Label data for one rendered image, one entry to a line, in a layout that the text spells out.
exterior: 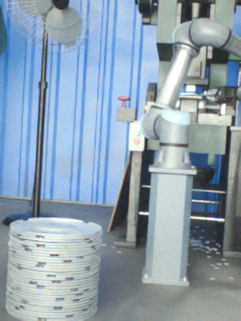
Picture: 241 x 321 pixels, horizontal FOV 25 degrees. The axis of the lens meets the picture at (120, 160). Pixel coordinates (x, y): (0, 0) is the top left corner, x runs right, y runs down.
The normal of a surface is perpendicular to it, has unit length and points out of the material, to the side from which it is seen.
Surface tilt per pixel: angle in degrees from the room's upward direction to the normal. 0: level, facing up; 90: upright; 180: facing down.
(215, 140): 90
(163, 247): 90
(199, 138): 90
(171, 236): 90
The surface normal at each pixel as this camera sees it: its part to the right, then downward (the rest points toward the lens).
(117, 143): -0.14, 0.04
